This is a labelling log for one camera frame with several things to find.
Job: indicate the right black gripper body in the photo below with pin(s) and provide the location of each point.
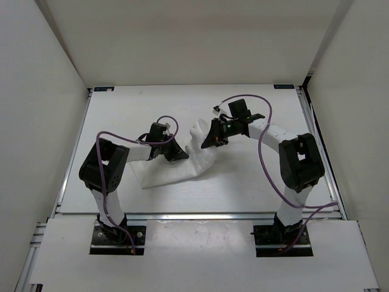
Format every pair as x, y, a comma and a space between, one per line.
229, 129

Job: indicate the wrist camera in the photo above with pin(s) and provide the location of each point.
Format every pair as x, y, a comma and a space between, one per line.
217, 111
166, 126

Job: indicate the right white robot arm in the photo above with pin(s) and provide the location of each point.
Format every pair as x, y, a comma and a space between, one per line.
301, 166

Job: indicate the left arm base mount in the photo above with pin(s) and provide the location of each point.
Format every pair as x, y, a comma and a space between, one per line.
104, 242

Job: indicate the front aluminium rail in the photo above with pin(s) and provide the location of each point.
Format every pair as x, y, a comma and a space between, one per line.
205, 216

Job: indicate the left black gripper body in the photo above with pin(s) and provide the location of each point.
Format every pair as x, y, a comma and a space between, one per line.
161, 151

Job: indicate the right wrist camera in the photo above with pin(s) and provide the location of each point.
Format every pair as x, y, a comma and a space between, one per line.
217, 111

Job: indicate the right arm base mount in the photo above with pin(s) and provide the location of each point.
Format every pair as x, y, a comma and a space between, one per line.
276, 240

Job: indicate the white front cover board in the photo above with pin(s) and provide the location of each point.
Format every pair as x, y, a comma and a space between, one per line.
206, 256

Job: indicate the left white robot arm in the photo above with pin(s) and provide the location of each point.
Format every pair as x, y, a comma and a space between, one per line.
103, 168

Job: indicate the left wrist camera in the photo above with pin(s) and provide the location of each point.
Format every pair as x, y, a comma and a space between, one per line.
166, 126

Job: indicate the white skirt cloth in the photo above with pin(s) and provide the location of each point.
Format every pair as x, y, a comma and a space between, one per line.
160, 172

